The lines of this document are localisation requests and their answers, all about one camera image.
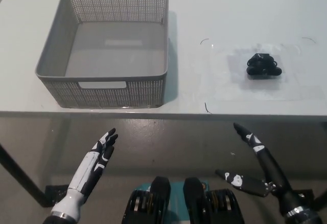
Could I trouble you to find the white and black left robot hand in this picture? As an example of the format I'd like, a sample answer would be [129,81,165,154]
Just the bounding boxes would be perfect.
[51,128,119,220]

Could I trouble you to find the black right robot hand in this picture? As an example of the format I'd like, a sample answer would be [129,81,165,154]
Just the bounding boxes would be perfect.
[215,122,307,218]

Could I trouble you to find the black metal table leg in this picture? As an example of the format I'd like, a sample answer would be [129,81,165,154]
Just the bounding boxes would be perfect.
[314,190,327,209]
[0,143,53,208]

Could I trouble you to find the clear plastic sheet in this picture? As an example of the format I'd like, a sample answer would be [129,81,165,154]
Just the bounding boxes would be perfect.
[204,38,320,104]

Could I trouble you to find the grey perforated plastic basket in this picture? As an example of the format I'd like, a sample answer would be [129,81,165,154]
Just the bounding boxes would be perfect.
[34,0,170,109]

